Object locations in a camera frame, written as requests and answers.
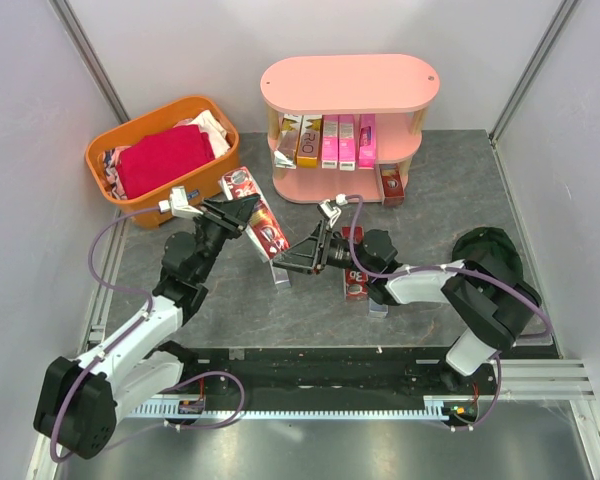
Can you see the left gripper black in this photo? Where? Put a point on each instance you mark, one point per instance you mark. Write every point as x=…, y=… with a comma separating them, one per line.
x=237, y=210

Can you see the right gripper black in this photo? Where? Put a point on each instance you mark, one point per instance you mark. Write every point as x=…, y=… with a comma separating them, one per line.
x=308, y=254

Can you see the dark red toothpaste box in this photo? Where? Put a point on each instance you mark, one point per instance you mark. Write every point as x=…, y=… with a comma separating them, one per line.
x=263, y=228

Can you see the silver toothpaste box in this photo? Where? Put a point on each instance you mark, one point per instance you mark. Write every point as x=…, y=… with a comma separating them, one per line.
x=377, y=310
x=280, y=276

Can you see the red 3D toothpaste box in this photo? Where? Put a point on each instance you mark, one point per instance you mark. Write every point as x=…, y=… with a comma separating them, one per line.
x=354, y=282
x=391, y=185

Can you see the orange R.O toothpaste box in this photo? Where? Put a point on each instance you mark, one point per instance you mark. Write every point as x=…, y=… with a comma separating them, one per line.
x=309, y=142

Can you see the pink toothpaste box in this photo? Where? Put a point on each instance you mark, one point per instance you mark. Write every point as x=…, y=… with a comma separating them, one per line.
x=346, y=143
x=367, y=148
x=330, y=143

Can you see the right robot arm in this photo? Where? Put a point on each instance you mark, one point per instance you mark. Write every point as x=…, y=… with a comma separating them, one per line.
x=490, y=296

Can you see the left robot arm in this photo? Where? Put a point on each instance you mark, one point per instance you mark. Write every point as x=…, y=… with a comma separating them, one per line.
x=82, y=400

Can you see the pink three-tier shelf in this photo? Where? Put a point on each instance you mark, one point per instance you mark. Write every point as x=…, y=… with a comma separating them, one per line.
x=397, y=88

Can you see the white and patterned cloths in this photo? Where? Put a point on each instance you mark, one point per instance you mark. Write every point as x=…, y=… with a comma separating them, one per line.
x=205, y=121

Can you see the orange plastic basket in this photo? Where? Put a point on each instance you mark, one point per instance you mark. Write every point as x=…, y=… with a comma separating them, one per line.
x=201, y=183

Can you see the red folded cloth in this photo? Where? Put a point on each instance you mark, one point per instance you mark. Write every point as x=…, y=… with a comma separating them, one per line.
x=161, y=158

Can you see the dark green baseball cap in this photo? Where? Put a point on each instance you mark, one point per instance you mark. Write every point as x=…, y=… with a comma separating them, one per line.
x=492, y=239

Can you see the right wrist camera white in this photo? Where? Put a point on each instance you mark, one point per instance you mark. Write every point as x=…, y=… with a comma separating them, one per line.
x=331, y=209

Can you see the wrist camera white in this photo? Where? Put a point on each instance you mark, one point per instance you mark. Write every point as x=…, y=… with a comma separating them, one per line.
x=331, y=209
x=178, y=203

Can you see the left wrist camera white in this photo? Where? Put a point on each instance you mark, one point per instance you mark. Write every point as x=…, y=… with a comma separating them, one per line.
x=178, y=203

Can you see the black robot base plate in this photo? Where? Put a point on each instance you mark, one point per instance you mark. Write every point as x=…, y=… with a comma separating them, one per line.
x=420, y=371

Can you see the grey slotted cable duct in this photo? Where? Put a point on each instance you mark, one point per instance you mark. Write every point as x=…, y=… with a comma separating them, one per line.
x=173, y=408

